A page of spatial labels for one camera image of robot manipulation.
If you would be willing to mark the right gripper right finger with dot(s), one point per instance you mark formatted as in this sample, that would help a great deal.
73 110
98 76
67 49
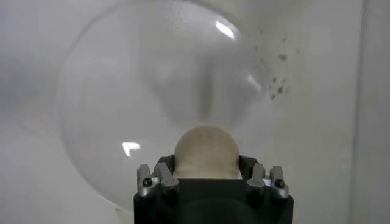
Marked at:
257 175

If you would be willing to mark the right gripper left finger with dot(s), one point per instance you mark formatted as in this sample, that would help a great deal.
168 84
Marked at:
166 175

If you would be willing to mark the white steamed baozi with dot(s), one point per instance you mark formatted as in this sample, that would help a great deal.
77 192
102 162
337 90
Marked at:
207 152

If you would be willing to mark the white round plate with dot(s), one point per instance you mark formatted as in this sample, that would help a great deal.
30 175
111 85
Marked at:
106 91

